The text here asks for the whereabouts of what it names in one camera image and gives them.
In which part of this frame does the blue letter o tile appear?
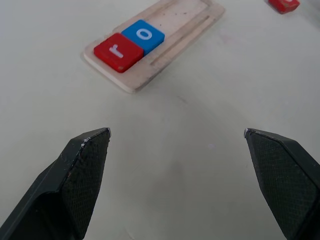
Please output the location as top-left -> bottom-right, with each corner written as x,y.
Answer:
120,19 -> 166,56

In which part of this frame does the wooden letter tray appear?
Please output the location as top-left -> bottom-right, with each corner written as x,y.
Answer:
82,0 -> 225,95

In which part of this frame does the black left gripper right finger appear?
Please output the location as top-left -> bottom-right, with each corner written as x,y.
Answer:
243,128 -> 320,240

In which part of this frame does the red letter r tile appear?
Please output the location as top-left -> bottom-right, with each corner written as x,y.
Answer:
93,32 -> 145,74

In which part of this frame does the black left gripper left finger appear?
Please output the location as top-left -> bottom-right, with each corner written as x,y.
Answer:
0,127 -> 112,240

